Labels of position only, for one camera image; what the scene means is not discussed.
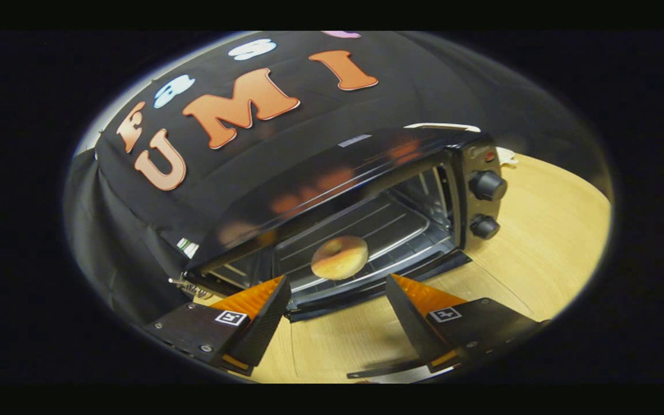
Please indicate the black toaster oven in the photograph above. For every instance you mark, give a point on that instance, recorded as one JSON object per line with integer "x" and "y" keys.
{"x": 332, "y": 161}

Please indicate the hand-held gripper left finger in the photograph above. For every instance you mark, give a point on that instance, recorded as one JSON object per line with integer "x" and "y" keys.
{"x": 266, "y": 323}

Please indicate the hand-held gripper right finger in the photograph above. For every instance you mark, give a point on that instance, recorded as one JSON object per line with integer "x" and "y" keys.
{"x": 410, "y": 323}

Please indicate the glazed brown donut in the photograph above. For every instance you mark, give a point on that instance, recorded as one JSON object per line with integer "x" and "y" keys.
{"x": 338, "y": 262}

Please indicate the white bottle green label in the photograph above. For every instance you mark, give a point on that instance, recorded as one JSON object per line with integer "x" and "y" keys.
{"x": 189, "y": 248}

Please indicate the small white dish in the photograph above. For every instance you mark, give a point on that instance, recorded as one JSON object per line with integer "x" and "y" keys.
{"x": 506, "y": 157}

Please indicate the white container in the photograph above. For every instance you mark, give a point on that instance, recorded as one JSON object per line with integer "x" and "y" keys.
{"x": 441, "y": 125}

